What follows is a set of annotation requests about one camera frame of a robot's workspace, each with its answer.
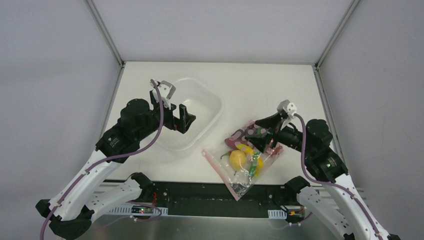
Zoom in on red grape bunch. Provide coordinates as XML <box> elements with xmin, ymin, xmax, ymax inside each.
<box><xmin>243</xmin><ymin>122</ymin><xmax>284</xmax><ymax>157</ymax></box>

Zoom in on white plastic basket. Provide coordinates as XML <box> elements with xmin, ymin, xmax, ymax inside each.
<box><xmin>156</xmin><ymin>77</ymin><xmax>225</xmax><ymax>154</ymax></box>

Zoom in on yellow banana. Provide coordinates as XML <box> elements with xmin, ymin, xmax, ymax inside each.
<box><xmin>237</xmin><ymin>144</ymin><xmax>264</xmax><ymax>177</ymax></box>

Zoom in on green chili pepper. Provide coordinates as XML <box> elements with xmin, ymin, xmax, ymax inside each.
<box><xmin>248</xmin><ymin>152</ymin><xmax>261</xmax><ymax>178</ymax></box>

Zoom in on yellow lemon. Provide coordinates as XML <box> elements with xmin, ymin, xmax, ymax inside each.
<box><xmin>229</xmin><ymin>150</ymin><xmax>247</xmax><ymax>172</ymax></box>

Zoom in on clear pink zip bag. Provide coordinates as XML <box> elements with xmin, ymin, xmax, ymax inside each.
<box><xmin>202</xmin><ymin>121</ymin><xmax>284</xmax><ymax>201</ymax></box>

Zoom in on red chili pepper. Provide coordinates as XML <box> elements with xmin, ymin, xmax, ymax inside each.
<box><xmin>220</xmin><ymin>150</ymin><xmax>232</xmax><ymax>160</ymax></box>

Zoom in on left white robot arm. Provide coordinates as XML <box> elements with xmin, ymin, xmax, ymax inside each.
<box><xmin>36</xmin><ymin>90</ymin><xmax>196</xmax><ymax>240</ymax></box>

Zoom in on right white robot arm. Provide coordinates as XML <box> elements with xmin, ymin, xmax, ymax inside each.
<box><xmin>246</xmin><ymin>112</ymin><xmax>400</xmax><ymax>240</ymax></box>

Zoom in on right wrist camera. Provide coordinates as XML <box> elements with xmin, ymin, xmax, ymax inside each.
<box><xmin>277</xmin><ymin>99</ymin><xmax>298</xmax><ymax>119</ymax></box>

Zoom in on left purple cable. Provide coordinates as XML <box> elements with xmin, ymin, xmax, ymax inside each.
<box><xmin>39</xmin><ymin>78</ymin><xmax>166</xmax><ymax>240</ymax></box>

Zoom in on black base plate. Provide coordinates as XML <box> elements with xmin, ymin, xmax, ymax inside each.
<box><xmin>135</xmin><ymin>181</ymin><xmax>301</xmax><ymax>219</ymax></box>

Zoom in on left aluminium frame post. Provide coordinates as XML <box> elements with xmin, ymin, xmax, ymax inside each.
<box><xmin>84</xmin><ymin>0</ymin><xmax>125</xmax><ymax>69</ymax></box>

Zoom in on aluminium frame post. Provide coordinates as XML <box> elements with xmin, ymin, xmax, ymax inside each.
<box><xmin>315</xmin><ymin>0</ymin><xmax>362</xmax><ymax>69</ymax></box>
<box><xmin>84</xmin><ymin>0</ymin><xmax>125</xmax><ymax>69</ymax></box>

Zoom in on right aluminium frame post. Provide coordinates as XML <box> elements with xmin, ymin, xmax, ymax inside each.
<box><xmin>315</xmin><ymin>0</ymin><xmax>362</xmax><ymax>69</ymax></box>

